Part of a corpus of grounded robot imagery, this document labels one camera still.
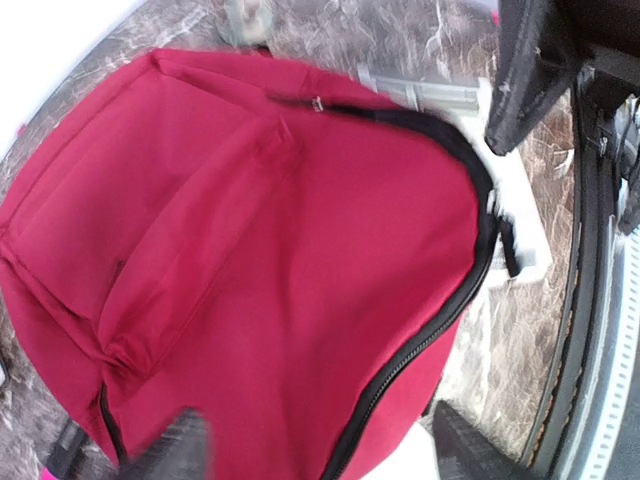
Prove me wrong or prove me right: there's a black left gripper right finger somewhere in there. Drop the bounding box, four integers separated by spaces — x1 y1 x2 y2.
432 400 525 480

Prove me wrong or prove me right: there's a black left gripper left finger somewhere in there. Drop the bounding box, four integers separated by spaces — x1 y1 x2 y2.
107 408 210 479

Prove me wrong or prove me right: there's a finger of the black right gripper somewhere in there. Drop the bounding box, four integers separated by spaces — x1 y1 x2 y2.
485 0 588 155

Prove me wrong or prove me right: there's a grey black and white magazine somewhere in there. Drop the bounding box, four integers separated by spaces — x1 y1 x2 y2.
357 64 552 284

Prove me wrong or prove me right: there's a red backpack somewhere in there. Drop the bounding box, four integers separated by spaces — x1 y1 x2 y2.
1 49 520 479

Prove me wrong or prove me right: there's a pale green ceramic bowl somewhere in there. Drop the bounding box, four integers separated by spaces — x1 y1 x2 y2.
217 0 274 47

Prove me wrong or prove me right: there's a white slotted cable duct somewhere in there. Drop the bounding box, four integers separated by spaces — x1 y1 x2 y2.
575 216 639 479

